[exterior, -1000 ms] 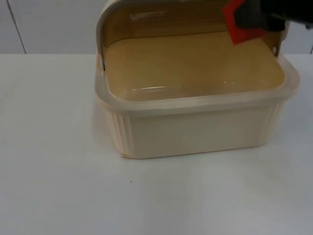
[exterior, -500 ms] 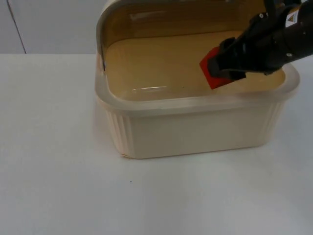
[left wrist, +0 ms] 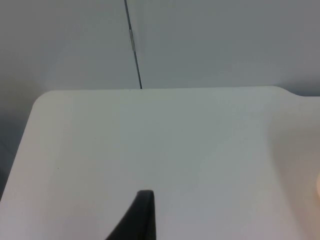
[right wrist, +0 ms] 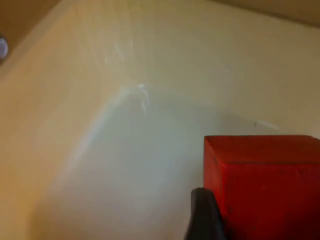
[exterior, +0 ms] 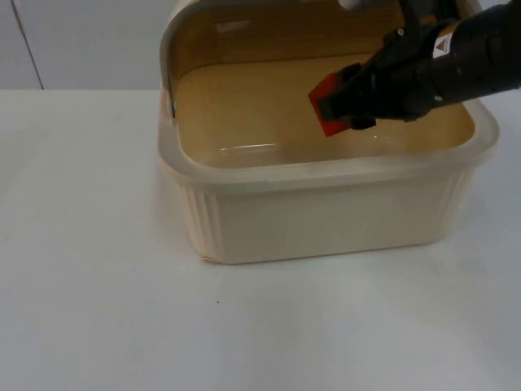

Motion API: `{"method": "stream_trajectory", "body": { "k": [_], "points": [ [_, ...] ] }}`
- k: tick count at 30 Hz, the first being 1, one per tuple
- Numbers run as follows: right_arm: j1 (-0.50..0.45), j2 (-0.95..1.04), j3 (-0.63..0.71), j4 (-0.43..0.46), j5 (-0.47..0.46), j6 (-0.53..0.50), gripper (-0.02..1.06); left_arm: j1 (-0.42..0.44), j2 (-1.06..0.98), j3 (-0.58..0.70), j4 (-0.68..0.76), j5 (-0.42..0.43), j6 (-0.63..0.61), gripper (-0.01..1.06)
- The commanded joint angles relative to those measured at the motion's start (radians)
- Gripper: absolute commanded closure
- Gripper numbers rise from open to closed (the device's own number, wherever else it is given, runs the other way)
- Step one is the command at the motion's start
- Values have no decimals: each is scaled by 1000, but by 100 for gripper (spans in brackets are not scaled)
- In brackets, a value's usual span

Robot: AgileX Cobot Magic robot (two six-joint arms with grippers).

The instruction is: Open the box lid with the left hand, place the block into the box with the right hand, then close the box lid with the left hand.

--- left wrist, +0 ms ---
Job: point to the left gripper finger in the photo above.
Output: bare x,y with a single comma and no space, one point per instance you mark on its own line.
142,220

